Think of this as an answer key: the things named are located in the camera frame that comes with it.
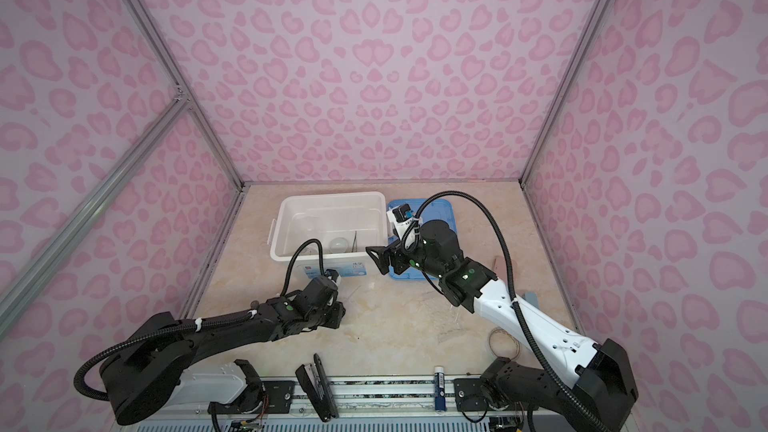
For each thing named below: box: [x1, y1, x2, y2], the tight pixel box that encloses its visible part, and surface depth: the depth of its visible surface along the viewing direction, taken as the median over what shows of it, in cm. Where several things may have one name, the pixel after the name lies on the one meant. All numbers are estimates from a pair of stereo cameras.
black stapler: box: [295, 353, 340, 422], surface depth 75 cm
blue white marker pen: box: [434, 366, 446, 412], surface depth 75 cm
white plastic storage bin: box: [267, 192, 389, 277], surface depth 97 cm
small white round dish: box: [329, 237, 349, 253], surface depth 102 cm
